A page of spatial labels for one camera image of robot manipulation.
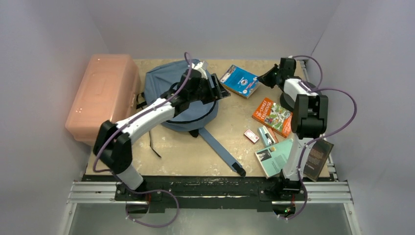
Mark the teal white stapler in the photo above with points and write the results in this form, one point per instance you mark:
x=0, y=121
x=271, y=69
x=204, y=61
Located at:
x=266, y=136

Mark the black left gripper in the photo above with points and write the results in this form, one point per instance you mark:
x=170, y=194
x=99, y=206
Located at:
x=217, y=92

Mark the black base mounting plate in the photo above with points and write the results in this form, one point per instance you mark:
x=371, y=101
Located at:
x=159, y=193

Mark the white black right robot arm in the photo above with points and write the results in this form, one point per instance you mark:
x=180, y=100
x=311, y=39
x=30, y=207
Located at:
x=309, y=120

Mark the blue grey backpack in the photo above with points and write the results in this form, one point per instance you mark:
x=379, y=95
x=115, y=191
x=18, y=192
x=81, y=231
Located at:
x=179, y=83

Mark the black filament spool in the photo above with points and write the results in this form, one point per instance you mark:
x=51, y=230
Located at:
x=293, y=87

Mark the teal paperback book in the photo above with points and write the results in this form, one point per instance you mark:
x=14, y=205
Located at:
x=274, y=157

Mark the orange treehouse book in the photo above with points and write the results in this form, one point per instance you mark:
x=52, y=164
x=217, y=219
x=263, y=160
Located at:
x=274, y=116

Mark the blue paperback book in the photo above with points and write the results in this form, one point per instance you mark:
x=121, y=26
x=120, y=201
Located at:
x=239, y=81

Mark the pink plastic storage box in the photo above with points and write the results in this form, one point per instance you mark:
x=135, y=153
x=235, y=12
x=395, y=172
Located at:
x=107, y=91

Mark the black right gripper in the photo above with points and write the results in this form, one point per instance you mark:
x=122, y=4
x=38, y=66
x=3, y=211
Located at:
x=274, y=76

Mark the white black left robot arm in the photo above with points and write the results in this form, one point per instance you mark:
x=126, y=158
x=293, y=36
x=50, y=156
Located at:
x=113, y=145

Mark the orange marker pen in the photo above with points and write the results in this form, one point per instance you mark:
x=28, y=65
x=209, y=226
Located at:
x=272, y=133

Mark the small red white card box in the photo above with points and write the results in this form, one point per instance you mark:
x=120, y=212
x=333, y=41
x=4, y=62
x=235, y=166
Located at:
x=249, y=134

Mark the dark brown book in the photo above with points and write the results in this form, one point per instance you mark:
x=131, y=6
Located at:
x=316, y=165

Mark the aluminium frame rails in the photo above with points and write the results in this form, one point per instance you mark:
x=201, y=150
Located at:
x=329, y=205

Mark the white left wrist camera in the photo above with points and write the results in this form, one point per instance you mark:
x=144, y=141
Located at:
x=202, y=68

